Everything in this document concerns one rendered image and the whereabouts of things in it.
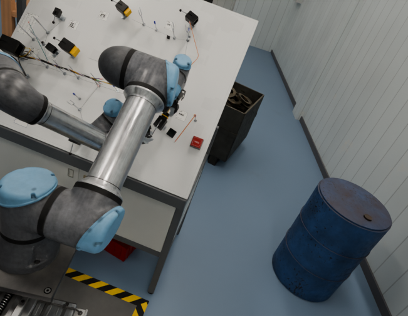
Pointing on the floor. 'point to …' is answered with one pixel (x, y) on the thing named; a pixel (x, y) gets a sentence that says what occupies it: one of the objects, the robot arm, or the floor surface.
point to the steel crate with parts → (235, 121)
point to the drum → (329, 239)
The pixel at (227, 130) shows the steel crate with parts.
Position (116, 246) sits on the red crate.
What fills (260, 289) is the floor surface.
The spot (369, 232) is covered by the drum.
